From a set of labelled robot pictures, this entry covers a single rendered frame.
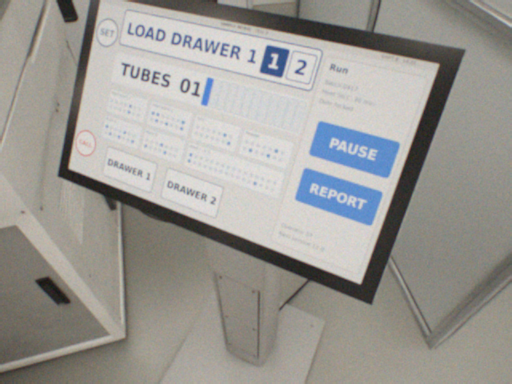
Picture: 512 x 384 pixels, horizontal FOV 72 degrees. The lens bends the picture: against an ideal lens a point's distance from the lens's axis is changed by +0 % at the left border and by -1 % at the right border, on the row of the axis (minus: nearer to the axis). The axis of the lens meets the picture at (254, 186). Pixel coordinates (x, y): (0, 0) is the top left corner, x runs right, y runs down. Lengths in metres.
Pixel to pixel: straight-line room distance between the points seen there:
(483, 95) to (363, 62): 0.70
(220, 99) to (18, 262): 0.71
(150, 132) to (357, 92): 0.29
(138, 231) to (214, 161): 1.32
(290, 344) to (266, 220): 0.99
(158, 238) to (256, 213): 1.28
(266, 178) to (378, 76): 0.18
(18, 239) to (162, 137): 0.53
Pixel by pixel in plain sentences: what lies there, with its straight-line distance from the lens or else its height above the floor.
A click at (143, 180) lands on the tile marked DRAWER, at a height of 1.00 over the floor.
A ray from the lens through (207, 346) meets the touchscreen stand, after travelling 1.42.
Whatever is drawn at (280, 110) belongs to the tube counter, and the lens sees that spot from 0.46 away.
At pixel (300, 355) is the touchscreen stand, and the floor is 0.03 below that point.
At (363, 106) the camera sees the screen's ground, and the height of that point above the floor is 1.14.
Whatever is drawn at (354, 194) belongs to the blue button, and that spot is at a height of 1.06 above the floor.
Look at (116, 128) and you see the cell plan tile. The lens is 0.58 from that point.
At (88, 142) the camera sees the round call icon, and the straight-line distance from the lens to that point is 0.61.
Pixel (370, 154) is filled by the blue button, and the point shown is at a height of 1.10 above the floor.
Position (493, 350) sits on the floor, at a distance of 1.69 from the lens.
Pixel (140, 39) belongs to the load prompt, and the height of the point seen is 1.15.
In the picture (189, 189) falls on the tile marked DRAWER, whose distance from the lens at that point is 0.51.
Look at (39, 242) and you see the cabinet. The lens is 0.96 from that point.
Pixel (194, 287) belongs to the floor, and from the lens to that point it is 1.56.
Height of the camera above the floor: 1.38
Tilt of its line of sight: 48 degrees down
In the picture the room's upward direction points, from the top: straight up
